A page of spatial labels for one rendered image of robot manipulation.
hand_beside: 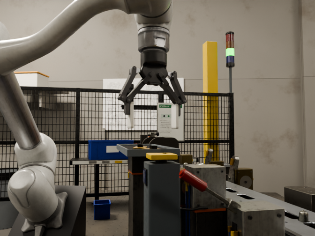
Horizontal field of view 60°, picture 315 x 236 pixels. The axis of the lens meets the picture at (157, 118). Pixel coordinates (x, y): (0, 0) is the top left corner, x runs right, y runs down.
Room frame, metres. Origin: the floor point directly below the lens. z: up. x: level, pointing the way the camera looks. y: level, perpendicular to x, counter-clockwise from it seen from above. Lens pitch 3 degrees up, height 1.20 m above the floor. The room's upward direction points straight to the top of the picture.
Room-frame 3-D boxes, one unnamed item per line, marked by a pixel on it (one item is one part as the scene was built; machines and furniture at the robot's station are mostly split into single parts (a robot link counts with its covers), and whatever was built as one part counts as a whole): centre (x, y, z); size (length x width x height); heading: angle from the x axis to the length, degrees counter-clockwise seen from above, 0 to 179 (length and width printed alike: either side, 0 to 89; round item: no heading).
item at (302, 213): (0.65, -0.34, 1.00); 0.02 x 0.02 x 0.04
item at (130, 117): (0.73, 0.07, 1.25); 0.03 x 0.01 x 0.07; 26
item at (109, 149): (1.97, 0.34, 1.09); 0.30 x 0.17 x 0.13; 109
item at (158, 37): (0.76, 0.01, 1.46); 0.09 x 0.09 x 0.06
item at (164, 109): (2.19, -0.10, 1.30); 0.23 x 0.02 x 0.31; 103
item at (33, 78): (3.78, 1.78, 1.93); 0.41 x 0.34 x 0.23; 86
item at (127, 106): (0.72, 0.09, 1.28); 0.03 x 0.01 x 0.05; 116
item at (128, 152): (0.87, 0.05, 1.16); 0.37 x 0.14 x 0.02; 13
